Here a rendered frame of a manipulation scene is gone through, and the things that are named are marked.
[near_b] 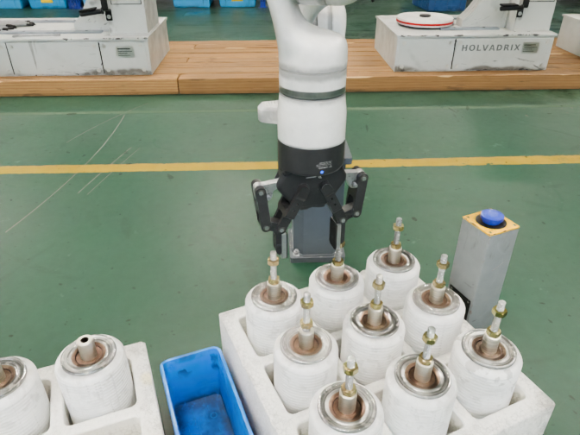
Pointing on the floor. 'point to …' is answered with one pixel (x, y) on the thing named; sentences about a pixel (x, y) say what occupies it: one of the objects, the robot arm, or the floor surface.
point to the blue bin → (203, 394)
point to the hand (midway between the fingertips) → (309, 242)
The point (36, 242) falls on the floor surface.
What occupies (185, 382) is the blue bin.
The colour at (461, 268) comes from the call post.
